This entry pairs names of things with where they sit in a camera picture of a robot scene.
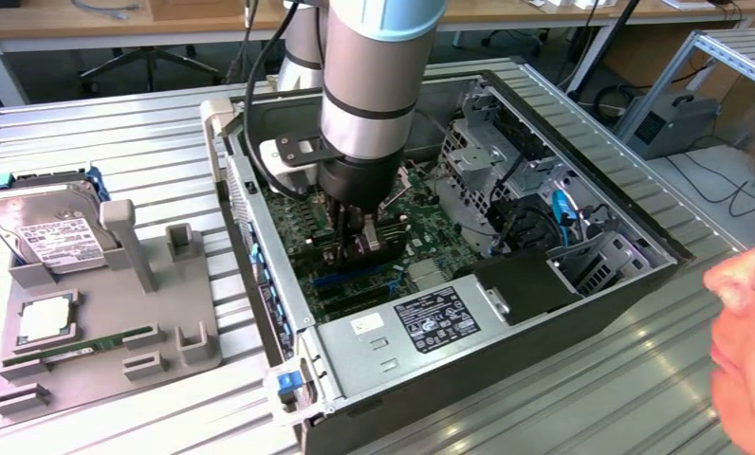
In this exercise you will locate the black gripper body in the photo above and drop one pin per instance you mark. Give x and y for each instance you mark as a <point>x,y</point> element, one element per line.
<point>359,185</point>

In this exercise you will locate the black graphics card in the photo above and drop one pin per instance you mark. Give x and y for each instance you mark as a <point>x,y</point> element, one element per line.
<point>384,274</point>

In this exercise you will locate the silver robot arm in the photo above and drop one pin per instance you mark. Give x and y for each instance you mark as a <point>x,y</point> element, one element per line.
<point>372,71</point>

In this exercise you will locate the metal socket cover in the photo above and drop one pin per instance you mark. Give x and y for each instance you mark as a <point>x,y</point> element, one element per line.
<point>403,187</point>

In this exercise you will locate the blue expansion slot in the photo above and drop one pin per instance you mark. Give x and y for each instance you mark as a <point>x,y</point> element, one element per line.
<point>352,280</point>

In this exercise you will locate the black expansion slot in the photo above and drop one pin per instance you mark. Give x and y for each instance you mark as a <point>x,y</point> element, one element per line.
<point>352,291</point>
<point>357,304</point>

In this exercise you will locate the silver chipset heatsink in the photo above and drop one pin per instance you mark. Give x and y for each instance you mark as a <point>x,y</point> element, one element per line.
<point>428,276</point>

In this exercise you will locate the green motherboard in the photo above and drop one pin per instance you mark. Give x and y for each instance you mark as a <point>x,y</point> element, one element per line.
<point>441,237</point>

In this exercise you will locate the silver drive cage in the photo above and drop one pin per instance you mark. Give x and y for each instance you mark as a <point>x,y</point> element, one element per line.
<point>488,161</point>

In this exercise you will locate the silver power supply unit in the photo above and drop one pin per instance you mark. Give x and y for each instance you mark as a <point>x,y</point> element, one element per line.
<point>365,360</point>

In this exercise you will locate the blue case latch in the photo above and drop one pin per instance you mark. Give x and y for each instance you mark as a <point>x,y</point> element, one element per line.
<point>289,383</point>

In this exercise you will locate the silver disk bay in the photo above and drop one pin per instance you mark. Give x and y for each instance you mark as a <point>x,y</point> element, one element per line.
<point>606,270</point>

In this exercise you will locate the black office chair base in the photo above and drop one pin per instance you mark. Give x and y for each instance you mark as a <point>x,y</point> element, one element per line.
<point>514,35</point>
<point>146,57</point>

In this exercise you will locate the black open PC case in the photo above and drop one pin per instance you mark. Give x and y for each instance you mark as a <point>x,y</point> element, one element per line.
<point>606,332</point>

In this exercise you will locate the grey parts rack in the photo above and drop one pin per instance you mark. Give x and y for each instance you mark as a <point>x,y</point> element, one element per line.
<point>100,308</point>

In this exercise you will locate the brown cardboard box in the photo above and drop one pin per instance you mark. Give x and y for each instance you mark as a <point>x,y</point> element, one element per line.
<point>188,9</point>

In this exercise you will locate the silver hard disk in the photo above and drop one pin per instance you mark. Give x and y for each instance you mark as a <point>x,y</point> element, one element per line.
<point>42,223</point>

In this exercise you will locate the green RAM stick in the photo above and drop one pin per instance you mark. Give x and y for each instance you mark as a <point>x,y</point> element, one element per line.
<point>81,350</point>

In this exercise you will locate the silver CPU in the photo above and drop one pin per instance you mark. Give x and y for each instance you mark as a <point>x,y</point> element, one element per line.
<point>48,320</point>

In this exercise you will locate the person's head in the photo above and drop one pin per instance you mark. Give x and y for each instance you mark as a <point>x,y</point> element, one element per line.
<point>751,332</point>

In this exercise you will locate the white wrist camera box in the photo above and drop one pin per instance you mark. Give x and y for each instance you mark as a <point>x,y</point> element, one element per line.
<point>276,158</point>

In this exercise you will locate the wooden desk white frame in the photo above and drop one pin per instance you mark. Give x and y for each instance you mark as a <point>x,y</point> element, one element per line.
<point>638,13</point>

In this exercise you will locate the aluminium frame rack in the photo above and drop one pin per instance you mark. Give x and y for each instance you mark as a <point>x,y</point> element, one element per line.
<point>745,47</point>

